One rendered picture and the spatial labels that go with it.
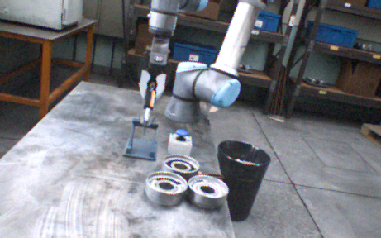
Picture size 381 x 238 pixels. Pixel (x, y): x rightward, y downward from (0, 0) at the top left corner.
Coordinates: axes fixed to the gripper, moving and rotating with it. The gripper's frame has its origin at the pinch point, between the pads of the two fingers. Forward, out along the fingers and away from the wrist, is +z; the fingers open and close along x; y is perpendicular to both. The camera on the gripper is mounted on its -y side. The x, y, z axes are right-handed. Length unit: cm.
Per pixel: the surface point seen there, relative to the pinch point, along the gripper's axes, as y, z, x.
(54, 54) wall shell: 383, 84, 143
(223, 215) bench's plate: -29.0, 17.7, -22.9
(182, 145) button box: -0.3, 13.9, -12.3
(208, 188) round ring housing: -21.1, 15.6, -19.4
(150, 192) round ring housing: -27.9, 15.1, -4.3
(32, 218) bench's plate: -40.1, 17.6, 19.2
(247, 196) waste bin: 83, 78, -66
